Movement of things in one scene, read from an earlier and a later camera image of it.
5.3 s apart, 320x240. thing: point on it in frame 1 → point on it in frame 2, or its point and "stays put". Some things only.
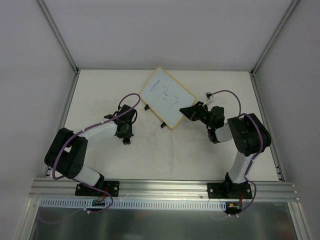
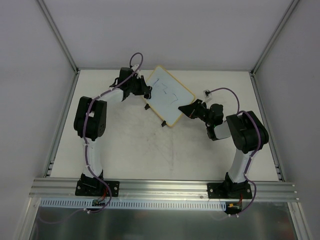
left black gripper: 125,135 → 142,85
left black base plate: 112,187 stays put
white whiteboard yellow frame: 166,95 stays put
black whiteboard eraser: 126,141 → 147,92
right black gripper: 200,113 stays put
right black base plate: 225,190 stays put
